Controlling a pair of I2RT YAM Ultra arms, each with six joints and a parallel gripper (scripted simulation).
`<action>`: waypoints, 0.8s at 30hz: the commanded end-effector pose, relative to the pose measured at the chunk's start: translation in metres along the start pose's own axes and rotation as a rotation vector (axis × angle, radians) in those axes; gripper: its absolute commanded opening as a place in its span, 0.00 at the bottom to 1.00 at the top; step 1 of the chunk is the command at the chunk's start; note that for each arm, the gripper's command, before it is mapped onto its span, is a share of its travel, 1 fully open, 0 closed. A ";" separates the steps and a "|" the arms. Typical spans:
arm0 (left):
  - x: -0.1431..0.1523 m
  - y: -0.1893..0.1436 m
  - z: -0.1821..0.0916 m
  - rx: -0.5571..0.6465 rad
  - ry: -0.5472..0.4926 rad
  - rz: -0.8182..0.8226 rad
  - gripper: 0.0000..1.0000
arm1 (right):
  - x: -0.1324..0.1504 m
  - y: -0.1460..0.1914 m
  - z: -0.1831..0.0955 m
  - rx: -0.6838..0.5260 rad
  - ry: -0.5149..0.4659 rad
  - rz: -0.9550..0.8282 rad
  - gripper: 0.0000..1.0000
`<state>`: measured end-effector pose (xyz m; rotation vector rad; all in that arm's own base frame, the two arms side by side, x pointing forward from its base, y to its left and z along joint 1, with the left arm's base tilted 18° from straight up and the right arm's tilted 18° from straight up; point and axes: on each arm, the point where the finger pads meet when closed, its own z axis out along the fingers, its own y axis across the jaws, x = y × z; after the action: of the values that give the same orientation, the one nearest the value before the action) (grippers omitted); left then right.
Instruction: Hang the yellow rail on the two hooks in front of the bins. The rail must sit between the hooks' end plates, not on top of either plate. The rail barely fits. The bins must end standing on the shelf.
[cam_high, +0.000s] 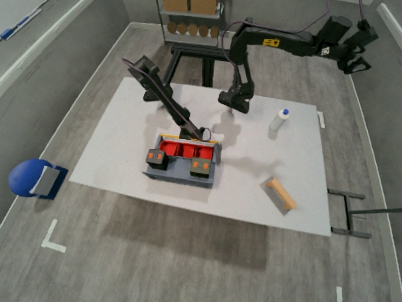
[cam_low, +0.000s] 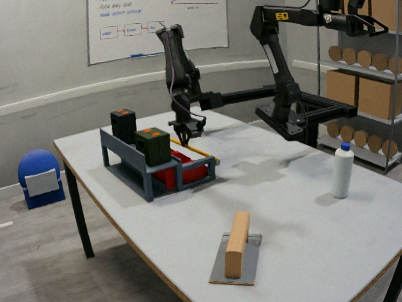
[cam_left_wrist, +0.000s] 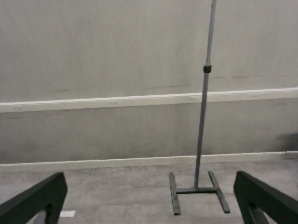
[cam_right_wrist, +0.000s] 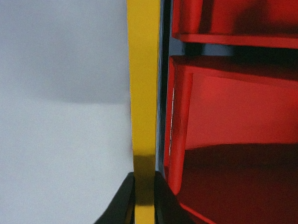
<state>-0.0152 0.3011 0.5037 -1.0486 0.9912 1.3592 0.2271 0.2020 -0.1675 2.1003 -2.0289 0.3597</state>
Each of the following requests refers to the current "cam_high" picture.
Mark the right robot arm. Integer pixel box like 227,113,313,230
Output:
127,55,201,141

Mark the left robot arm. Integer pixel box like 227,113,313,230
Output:
220,16,353,112

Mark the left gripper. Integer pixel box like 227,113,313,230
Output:
326,20,372,75

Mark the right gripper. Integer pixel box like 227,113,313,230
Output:
179,127,204,140

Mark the red open bin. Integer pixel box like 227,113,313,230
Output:
176,142,196,158
159,140,179,156
194,145,213,159

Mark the sanding float with wooden handle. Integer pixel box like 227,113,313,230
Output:
259,175,297,216

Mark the grey metal shelf rack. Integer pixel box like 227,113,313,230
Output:
141,133,219,189

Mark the white bottle with blue cap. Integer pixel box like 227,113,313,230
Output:
269,109,289,131

